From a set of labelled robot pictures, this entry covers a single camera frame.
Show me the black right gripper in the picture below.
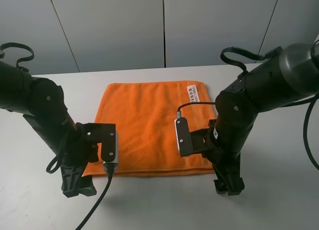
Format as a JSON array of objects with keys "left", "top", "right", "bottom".
[{"left": 205, "top": 119, "right": 244, "bottom": 196}]

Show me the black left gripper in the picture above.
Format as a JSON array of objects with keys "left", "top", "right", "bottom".
[{"left": 57, "top": 123, "right": 99, "bottom": 198}]

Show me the orange towel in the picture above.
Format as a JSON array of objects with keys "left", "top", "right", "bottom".
[{"left": 95, "top": 80, "right": 215, "bottom": 177}]

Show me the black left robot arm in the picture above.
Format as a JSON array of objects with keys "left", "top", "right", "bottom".
[{"left": 0, "top": 62, "right": 97, "bottom": 198}]

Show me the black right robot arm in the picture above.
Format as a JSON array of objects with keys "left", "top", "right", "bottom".
[{"left": 205, "top": 42, "right": 319, "bottom": 196}]

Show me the white towel label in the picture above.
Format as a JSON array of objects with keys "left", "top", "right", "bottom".
[{"left": 187, "top": 84, "right": 200, "bottom": 102}]

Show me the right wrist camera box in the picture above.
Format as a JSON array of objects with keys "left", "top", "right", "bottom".
[{"left": 175, "top": 117, "right": 208, "bottom": 157}]

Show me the right camera black cable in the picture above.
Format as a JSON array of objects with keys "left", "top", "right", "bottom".
[{"left": 176, "top": 101, "right": 217, "bottom": 119}]

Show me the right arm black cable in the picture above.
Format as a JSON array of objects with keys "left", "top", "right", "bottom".
[{"left": 303, "top": 95, "right": 319, "bottom": 173}]

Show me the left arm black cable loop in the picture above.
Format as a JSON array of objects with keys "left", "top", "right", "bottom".
[{"left": 0, "top": 42, "right": 34, "bottom": 67}]

